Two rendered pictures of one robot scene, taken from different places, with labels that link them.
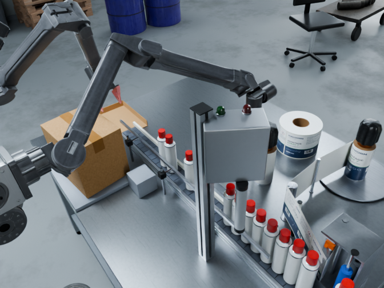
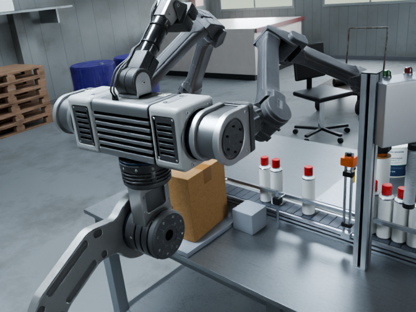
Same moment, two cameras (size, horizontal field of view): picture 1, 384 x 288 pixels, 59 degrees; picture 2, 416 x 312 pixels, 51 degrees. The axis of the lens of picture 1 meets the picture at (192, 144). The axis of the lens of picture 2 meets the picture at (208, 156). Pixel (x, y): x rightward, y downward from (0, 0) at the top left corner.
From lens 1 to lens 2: 80 cm
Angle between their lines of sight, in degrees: 20
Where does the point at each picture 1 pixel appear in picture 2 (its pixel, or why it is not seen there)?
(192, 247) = (340, 262)
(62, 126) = not seen: hidden behind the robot
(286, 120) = not seen: hidden behind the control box
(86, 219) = (203, 261)
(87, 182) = (195, 220)
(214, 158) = (392, 116)
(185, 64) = (321, 57)
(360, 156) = not seen: outside the picture
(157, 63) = (302, 53)
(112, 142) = (216, 172)
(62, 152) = (275, 106)
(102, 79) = (272, 59)
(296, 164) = (402, 181)
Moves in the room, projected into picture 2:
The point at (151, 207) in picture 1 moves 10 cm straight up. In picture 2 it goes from (271, 239) to (270, 217)
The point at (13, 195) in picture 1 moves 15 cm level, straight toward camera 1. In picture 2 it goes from (246, 142) to (304, 153)
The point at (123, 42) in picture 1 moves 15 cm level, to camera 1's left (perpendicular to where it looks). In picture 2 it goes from (277, 32) to (230, 38)
